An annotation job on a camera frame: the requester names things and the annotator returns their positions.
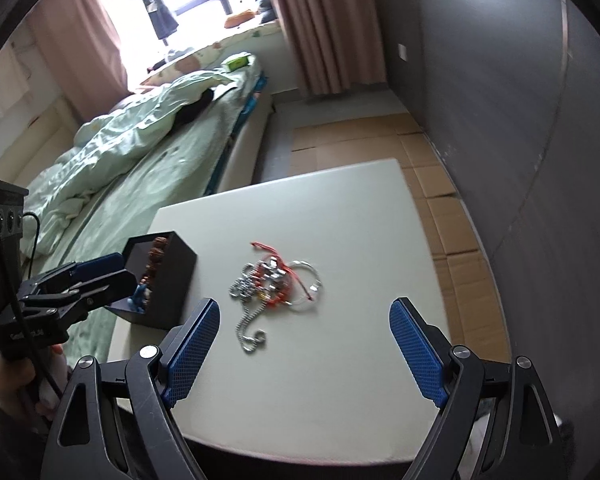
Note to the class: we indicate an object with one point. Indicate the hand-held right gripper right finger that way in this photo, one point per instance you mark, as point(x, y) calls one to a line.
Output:
point(417, 355)

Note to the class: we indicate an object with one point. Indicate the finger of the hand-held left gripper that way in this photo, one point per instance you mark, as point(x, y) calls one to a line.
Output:
point(105, 286)
point(102, 263)

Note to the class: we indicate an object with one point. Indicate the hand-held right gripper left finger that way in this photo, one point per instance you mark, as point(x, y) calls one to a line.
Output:
point(190, 355)

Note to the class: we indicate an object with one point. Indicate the black jewelry box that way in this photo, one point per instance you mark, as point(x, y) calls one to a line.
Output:
point(175, 285)

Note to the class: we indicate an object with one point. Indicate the silver bangle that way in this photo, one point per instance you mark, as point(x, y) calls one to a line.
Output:
point(316, 272)

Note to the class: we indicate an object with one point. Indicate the person's left hand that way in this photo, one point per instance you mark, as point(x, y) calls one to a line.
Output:
point(12, 380)

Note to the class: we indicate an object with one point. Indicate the bed with green sheet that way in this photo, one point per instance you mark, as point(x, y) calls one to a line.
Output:
point(145, 170)

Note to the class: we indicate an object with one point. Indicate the beige headboard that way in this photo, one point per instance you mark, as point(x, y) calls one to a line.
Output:
point(25, 145)

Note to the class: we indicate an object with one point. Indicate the light green quilt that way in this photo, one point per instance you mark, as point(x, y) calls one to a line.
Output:
point(130, 130)

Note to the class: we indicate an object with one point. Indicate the white table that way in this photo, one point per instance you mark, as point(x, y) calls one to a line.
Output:
point(450, 220)

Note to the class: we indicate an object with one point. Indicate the beige towel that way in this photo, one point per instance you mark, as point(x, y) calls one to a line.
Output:
point(7, 82)

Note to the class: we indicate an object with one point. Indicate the black cloth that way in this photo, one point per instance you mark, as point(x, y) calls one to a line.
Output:
point(192, 107)

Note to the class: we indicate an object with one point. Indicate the pink curtain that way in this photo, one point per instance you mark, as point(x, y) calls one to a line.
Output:
point(325, 25)
point(85, 45)

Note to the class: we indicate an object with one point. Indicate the green tissue box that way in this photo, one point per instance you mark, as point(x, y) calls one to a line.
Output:
point(237, 62)

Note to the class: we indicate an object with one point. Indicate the floral windowsill cushion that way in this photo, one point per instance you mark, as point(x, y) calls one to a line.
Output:
point(215, 47)

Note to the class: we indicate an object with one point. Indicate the orange item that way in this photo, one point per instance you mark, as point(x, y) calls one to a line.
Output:
point(240, 19)

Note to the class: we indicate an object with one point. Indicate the white wall socket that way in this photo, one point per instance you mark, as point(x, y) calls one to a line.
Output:
point(403, 52)

